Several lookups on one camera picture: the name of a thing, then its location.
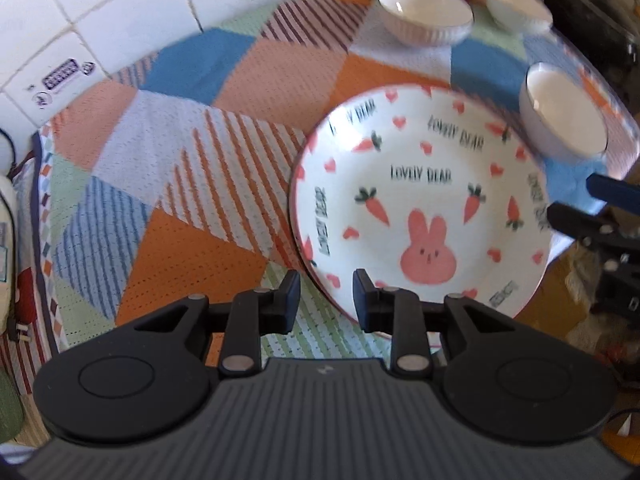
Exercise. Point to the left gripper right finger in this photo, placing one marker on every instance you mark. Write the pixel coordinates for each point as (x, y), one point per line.
(398, 313)

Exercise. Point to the bunny carrot patterned plate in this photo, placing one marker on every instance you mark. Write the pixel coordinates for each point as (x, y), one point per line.
(471, 197)

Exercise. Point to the white ribbed bowl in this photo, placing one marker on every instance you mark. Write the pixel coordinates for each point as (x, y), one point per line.
(522, 17)
(427, 23)
(561, 120)

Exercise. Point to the colourful patchwork table mat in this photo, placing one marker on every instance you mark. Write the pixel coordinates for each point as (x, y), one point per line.
(173, 176)

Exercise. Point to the white sun plate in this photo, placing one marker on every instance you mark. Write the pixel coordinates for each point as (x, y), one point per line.
(341, 221)

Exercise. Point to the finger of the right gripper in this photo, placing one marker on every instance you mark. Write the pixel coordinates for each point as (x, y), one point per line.
(614, 192)
(575, 222)

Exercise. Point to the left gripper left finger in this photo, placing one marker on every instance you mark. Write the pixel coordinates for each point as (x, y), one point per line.
(253, 314)

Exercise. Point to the black cooking pot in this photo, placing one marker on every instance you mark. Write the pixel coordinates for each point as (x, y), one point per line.
(602, 33)

